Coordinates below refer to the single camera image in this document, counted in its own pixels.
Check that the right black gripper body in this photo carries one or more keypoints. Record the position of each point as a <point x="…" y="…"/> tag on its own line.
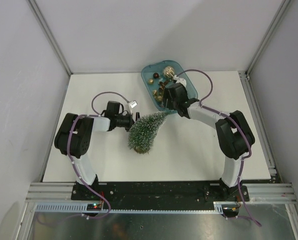
<point x="174" y="104"/>

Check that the large silver gold bauble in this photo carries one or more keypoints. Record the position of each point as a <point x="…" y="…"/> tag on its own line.
<point x="168" y="72"/>

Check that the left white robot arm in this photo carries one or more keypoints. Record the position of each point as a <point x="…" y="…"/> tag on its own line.
<point x="74" y="135"/>

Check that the small green christmas tree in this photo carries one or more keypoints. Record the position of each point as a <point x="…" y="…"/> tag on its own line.
<point x="144" y="131"/>

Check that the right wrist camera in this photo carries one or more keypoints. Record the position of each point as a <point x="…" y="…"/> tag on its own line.
<point x="179" y="80"/>

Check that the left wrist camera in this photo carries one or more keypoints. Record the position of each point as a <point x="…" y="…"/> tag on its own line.
<point x="132" y="104"/>

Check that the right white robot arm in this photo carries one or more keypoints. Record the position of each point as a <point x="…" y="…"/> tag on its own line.
<point x="235" y="136"/>

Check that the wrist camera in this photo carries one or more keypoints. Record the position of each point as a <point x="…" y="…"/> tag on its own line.
<point x="179" y="80"/>
<point x="132" y="104"/>

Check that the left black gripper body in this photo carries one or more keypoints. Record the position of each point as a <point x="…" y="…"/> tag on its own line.
<point x="126" y="122"/>

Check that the teal plastic tray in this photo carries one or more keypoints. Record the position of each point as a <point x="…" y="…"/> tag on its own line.
<point x="156" y="89"/>

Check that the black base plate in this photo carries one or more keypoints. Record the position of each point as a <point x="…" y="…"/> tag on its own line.
<point x="157" y="196"/>

